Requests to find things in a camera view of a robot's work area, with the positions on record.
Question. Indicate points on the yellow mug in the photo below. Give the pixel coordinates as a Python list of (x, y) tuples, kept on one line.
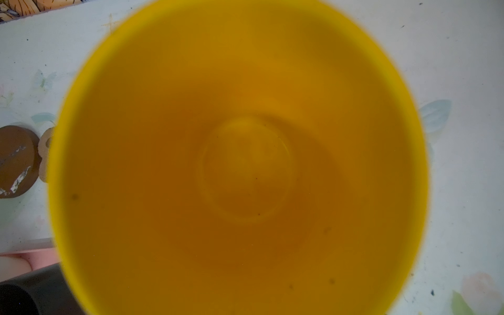
[(238, 157)]

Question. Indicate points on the brown paw shaped coaster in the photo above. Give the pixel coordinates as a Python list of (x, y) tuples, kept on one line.
[(43, 151)]

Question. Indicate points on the dark brown round coaster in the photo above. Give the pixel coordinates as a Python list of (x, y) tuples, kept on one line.
[(20, 160)]

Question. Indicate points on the black mug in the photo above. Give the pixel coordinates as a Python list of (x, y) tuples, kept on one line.
[(42, 291)]

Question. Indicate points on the pink silicone tray mat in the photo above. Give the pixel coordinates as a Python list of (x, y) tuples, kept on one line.
[(13, 265)]

